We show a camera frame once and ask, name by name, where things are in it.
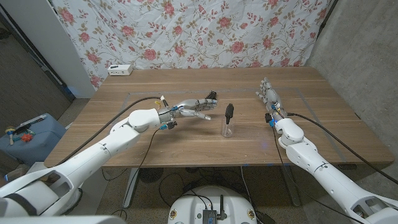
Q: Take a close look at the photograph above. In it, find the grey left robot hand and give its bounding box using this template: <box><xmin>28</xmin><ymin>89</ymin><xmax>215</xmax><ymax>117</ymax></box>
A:
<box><xmin>157</xmin><ymin>98</ymin><xmax>218</xmax><ymax>123</ymax></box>

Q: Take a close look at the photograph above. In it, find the white wall panel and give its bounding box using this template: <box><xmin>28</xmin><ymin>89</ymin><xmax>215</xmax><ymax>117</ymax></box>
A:
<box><xmin>0</xmin><ymin>0</ymin><xmax>96</xmax><ymax>99</ymax></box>

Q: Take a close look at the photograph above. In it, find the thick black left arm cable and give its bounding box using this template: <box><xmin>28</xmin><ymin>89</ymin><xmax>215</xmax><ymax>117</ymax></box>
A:
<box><xmin>57</xmin><ymin>96</ymin><xmax>163</xmax><ymax>166</ymax></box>

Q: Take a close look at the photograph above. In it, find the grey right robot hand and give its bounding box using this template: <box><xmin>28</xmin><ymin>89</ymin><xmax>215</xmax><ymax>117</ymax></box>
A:
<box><xmin>255</xmin><ymin>77</ymin><xmax>289</xmax><ymax>121</ymax></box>

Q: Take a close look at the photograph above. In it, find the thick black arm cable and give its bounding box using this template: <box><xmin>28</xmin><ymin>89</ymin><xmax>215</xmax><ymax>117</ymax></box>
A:
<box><xmin>57</xmin><ymin>96</ymin><xmax>163</xmax><ymax>166</ymax></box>
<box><xmin>287</xmin><ymin>112</ymin><xmax>398</xmax><ymax>185</ymax></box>

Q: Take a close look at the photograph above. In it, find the white power strip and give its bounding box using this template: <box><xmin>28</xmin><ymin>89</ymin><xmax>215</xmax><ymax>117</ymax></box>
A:
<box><xmin>107</xmin><ymin>63</ymin><xmax>134</xmax><ymax>77</ymax></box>

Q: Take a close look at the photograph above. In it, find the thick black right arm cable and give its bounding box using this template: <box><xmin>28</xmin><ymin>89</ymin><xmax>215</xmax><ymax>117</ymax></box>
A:
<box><xmin>287</xmin><ymin>112</ymin><xmax>398</xmax><ymax>185</ymax></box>

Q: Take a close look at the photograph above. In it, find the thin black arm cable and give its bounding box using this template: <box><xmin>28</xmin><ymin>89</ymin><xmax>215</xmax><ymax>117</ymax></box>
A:
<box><xmin>271</xmin><ymin>124</ymin><xmax>365</xmax><ymax>224</ymax></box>
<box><xmin>123</xmin><ymin>124</ymin><xmax>171</xmax><ymax>218</ymax></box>

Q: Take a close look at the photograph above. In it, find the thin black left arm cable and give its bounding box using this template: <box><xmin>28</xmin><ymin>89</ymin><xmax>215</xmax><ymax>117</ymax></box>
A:
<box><xmin>123</xmin><ymin>124</ymin><xmax>171</xmax><ymax>218</ymax></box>

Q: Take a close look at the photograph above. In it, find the blue storage box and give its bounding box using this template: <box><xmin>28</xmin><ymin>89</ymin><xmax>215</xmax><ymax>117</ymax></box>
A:
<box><xmin>0</xmin><ymin>113</ymin><xmax>68</xmax><ymax>167</ymax></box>

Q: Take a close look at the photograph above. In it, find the white table leg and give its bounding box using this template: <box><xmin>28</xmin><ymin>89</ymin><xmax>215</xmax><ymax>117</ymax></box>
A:
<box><xmin>122</xmin><ymin>167</ymin><xmax>141</xmax><ymax>209</ymax></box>
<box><xmin>280</xmin><ymin>164</ymin><xmax>302</xmax><ymax>208</ymax></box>

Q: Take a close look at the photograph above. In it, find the yellow toy maraca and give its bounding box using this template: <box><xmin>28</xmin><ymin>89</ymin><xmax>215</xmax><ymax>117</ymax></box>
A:
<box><xmin>5</xmin><ymin>125</ymin><xmax>17</xmax><ymax>146</ymax></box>

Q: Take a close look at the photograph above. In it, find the floral backdrop cloth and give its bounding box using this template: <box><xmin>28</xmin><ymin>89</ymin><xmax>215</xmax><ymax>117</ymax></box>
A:
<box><xmin>51</xmin><ymin>0</ymin><xmax>332</xmax><ymax>90</ymax></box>

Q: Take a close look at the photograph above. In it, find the round black floor fan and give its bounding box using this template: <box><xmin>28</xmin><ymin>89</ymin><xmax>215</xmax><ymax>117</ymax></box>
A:
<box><xmin>137</xmin><ymin>167</ymin><xmax>164</xmax><ymax>184</ymax></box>

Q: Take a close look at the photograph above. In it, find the black backdrop pole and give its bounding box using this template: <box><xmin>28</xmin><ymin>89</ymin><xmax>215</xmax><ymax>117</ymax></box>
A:
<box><xmin>317</xmin><ymin>0</ymin><xmax>339</xmax><ymax>39</ymax></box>

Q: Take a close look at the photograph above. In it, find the white robot torso base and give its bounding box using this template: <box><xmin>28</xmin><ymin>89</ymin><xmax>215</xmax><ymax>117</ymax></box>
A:
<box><xmin>167</xmin><ymin>185</ymin><xmax>259</xmax><ymax>224</ymax></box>

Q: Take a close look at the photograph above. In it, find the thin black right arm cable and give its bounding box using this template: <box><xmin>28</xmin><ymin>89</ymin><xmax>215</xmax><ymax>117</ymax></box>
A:
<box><xmin>271</xmin><ymin>124</ymin><xmax>365</xmax><ymax>224</ymax></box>

